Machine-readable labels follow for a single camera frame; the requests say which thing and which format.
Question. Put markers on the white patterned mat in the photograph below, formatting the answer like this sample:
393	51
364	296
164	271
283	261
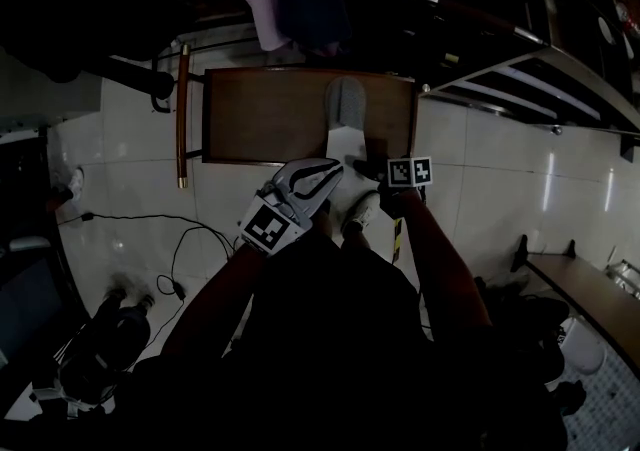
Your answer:
610	404

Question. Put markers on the person's black clothing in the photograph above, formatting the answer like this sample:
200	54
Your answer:
340	339

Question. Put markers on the person's right forearm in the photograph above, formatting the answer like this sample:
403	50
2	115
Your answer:
445	264

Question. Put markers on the grey storage box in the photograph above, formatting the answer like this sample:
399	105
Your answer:
30	309

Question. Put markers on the white long spoon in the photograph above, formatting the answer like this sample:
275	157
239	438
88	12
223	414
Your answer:
627	46

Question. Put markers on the low brown wooden table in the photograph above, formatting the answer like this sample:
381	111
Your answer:
260	114

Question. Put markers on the red dotted cup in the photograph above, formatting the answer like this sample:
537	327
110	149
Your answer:
631	24

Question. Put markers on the person's left forearm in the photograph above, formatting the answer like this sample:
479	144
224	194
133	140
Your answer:
215	299

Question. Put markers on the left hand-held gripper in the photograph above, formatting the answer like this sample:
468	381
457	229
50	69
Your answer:
272	229

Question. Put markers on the black clothes rack base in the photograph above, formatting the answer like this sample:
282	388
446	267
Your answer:
145	81

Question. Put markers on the person's white shoe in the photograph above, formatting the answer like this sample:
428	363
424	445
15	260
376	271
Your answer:
76	184
362	211

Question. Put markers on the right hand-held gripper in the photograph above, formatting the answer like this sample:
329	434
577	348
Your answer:
409	171

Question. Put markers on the grey quilted slipper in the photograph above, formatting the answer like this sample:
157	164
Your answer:
345	104

